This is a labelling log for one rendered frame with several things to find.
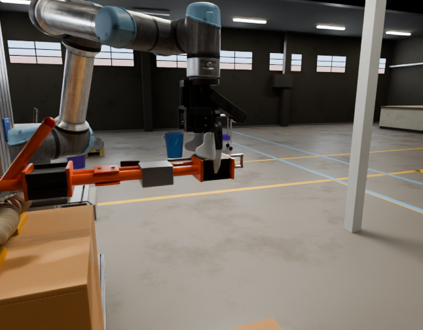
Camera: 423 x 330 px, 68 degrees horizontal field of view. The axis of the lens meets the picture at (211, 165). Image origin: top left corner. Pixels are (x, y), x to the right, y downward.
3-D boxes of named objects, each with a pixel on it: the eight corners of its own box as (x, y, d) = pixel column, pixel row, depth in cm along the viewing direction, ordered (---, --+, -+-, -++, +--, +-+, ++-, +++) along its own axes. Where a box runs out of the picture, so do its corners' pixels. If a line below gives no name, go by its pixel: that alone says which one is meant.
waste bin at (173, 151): (181, 154, 734) (181, 129, 721) (186, 158, 694) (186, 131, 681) (161, 156, 719) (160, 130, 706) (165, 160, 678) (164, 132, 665)
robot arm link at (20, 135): (5, 165, 106) (-1, 124, 103) (46, 158, 116) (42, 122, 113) (19, 170, 98) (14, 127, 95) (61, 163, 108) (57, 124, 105)
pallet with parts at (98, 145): (107, 156, 723) (106, 140, 715) (65, 158, 690) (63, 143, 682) (103, 147, 836) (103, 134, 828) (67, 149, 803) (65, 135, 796)
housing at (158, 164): (142, 188, 67) (141, 168, 66) (138, 181, 74) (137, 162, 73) (174, 185, 70) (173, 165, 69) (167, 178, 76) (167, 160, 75)
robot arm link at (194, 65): (213, 61, 75) (226, 57, 67) (213, 81, 76) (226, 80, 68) (183, 60, 72) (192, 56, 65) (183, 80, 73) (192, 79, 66)
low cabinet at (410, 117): (469, 131, 1215) (473, 107, 1195) (422, 133, 1136) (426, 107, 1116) (420, 126, 1399) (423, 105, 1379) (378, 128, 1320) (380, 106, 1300)
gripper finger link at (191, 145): (181, 159, 81) (184, 127, 76) (203, 158, 83) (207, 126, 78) (184, 165, 79) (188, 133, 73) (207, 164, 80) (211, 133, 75)
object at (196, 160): (200, 182, 71) (200, 160, 70) (191, 175, 77) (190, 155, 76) (234, 179, 73) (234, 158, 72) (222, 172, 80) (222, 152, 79)
